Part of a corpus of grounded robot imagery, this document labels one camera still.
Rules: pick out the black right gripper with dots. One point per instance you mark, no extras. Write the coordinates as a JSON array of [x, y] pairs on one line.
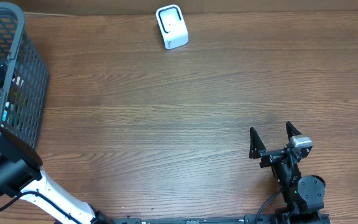
[[258, 150]]

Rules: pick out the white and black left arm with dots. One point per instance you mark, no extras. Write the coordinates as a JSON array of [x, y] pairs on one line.
[[23, 177]]

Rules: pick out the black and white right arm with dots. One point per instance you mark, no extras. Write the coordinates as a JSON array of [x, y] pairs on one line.
[[303, 196]]

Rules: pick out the white barcode scanner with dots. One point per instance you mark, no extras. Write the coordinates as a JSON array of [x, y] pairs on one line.
[[172, 26]]

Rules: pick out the grey plastic shopping basket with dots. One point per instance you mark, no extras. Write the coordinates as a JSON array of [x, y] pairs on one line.
[[23, 95]]

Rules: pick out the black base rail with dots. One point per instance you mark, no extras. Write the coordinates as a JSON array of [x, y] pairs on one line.
[[247, 219]]

